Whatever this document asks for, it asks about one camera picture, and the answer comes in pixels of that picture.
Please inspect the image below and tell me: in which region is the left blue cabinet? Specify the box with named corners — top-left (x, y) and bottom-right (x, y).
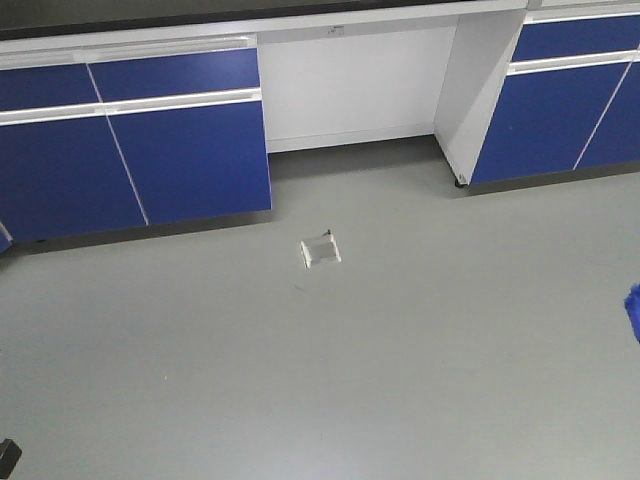
top-left (1, 34), bottom-right (272, 250)

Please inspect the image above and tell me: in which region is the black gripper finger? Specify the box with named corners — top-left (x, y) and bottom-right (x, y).
top-left (0, 438), bottom-right (22, 479)

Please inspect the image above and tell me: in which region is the blue cabinet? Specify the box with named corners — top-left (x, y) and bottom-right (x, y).
top-left (1, 34), bottom-right (272, 250)
top-left (434, 1), bottom-right (639, 187)

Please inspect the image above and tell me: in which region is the blue microfiber cloth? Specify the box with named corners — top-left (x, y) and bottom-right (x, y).
top-left (624, 284), bottom-right (640, 342)

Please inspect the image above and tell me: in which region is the right blue cabinet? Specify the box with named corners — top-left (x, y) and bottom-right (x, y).
top-left (434, 1), bottom-right (639, 187)

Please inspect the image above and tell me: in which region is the white floor outlet box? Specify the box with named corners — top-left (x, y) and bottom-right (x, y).
top-left (300, 229), bottom-right (342, 269)

